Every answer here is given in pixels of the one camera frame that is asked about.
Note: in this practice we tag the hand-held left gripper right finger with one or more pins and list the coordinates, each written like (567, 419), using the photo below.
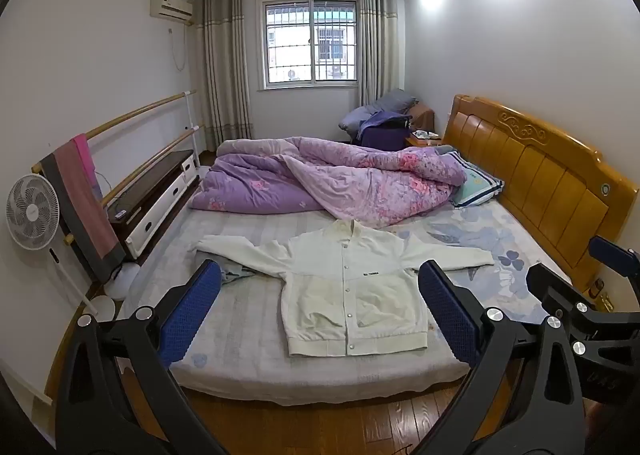
(445, 315)

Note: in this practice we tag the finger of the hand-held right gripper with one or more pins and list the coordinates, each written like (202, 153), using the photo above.
(612, 252)
(555, 285)

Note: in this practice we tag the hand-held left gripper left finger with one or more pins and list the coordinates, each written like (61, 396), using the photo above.
(190, 315)

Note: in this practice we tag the cream white button jacket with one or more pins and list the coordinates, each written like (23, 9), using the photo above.
(350, 295)

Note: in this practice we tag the white round stand base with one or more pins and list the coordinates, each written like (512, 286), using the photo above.
(124, 280)

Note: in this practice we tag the bed with floral sheet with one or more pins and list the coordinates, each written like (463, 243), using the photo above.
(250, 360)

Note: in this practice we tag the wooden headboard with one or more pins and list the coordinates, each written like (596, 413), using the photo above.
(540, 175)

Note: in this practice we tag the light green pillow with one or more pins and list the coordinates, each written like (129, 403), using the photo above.
(475, 185)

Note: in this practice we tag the white dark-topped TV cabinet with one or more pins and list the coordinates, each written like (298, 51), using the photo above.
(160, 190)

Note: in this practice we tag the grey and pink towel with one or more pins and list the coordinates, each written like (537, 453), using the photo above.
(85, 215)

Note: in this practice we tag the purple floral quilt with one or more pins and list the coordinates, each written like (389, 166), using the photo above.
(280, 185)

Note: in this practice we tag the wooden nightstand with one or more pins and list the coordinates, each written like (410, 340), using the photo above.
(422, 141)

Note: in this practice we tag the pink cloth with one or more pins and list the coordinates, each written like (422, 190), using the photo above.
(85, 160)

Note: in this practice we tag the white standing fan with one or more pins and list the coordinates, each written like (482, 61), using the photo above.
(32, 212)

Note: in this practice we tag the dark purple cloth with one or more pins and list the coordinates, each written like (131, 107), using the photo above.
(382, 132)

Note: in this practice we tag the brown chair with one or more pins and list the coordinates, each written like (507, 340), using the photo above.
(424, 117)

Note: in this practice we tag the beige striped curtain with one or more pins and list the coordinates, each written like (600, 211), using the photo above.
(222, 75)
(377, 45)

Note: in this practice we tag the window with security bars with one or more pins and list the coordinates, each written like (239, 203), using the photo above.
(310, 42)

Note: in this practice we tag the wooden barre rail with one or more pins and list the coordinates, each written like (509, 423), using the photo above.
(135, 109)
(160, 152)

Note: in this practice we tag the white wall air conditioner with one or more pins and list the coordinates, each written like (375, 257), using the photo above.
(170, 7)

